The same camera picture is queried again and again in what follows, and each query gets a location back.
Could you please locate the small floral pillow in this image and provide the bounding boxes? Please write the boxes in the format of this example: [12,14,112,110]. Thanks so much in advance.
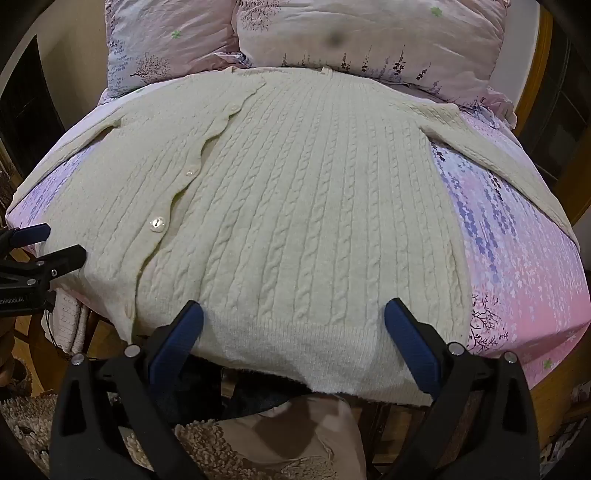
[105,0,243,99]

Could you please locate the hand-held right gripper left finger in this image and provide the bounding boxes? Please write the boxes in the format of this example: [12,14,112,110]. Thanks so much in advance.
[48,301,208,480]

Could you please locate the pale knit cloth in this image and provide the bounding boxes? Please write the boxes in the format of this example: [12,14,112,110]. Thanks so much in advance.
[52,288,90,358]

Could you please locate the person's beige trouser leg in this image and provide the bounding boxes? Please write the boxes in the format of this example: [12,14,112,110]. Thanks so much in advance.
[216,396,369,480]

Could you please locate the cream cable-knit cardigan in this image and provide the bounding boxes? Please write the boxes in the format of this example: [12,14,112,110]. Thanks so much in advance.
[7,65,580,409]

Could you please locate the large floral pillow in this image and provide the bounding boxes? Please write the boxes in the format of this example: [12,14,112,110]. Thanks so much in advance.
[232,0,515,109]

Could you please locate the beige shaggy rug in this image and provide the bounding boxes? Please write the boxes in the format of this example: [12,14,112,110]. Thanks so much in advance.
[0,369,340,480]

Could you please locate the wooden headboard shelf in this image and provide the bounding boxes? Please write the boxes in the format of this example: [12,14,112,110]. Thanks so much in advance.
[510,7,591,430]

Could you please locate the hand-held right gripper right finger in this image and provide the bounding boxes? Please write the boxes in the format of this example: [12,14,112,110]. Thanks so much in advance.
[383,298,541,480]

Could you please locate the pink floral bed sheet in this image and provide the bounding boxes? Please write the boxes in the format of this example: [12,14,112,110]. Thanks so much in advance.
[7,85,591,393]

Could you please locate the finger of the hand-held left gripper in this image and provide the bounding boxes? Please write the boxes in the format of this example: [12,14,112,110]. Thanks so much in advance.
[0,246,87,289]
[0,224,51,252]

